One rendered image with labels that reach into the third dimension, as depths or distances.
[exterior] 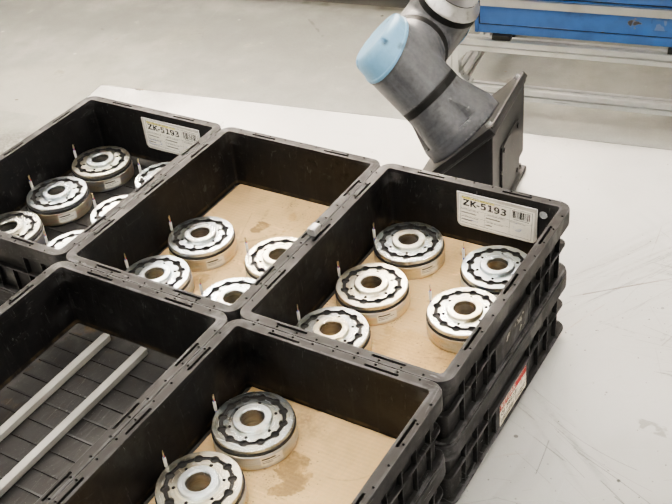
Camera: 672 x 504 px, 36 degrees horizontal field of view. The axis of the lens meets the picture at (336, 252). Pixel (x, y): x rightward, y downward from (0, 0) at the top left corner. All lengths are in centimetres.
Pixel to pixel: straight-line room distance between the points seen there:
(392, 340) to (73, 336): 45
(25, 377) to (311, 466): 44
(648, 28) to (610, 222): 153
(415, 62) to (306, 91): 210
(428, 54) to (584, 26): 160
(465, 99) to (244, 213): 42
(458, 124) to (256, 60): 242
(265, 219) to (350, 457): 53
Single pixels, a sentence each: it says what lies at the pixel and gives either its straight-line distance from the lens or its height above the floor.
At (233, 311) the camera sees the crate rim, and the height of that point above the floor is 93.
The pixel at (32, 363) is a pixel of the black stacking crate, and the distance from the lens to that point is 150.
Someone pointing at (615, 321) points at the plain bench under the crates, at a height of 70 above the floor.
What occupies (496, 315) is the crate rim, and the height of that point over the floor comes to 93.
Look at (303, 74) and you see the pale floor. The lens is 397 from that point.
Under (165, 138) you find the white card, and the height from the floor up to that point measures 89.
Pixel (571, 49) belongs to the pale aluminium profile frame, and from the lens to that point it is 335.
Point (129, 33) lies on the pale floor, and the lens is 455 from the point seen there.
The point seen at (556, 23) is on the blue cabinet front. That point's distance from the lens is 335.
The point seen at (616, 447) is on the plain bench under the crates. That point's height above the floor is 70.
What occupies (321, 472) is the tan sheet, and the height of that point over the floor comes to 83.
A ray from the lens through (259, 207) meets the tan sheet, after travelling 169.
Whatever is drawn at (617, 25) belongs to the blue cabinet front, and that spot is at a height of 38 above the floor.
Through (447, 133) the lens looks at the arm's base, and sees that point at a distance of 176.
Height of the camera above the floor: 176
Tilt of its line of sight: 36 degrees down
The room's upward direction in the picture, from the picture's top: 7 degrees counter-clockwise
